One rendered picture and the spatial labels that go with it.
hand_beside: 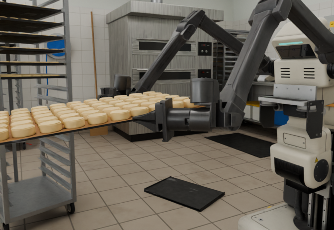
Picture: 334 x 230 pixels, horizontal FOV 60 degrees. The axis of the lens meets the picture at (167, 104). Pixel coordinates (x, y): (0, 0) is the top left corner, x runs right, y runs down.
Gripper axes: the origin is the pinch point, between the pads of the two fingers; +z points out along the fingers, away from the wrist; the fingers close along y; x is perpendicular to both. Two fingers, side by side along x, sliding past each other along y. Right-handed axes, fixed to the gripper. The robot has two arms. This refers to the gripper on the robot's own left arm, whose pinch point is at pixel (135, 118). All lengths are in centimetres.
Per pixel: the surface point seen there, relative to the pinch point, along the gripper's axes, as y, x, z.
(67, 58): -19, 107, 95
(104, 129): 97, 351, 213
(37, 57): -22, 139, 147
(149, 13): -78, 322, 109
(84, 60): -19, 362, 245
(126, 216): 101, 115, 64
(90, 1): -115, 376, 231
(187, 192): 103, 165, 28
